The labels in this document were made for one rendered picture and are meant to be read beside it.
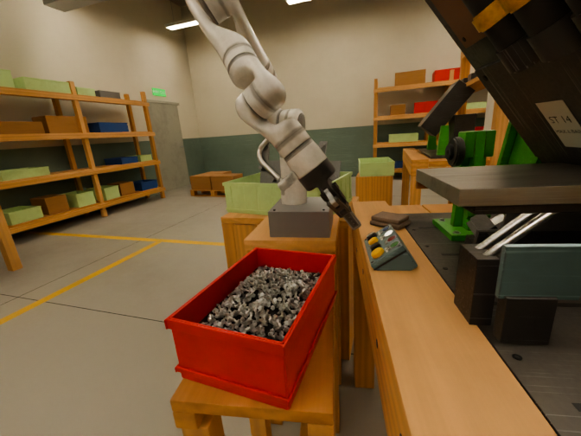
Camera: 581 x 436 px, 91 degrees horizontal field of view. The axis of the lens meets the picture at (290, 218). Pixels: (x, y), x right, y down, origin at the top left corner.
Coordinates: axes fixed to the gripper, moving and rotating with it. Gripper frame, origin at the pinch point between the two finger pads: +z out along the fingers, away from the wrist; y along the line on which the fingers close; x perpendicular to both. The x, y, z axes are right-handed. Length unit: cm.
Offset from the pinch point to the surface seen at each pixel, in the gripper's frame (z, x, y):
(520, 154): 5.2, -29.9, -5.6
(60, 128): -280, 315, 348
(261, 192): -16, 39, 82
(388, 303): 11.7, 1.8, -14.8
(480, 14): -17.4, -24.5, -27.1
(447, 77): 44, -247, 621
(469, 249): 9.2, -13.6, -16.6
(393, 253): 10.3, -2.9, -2.4
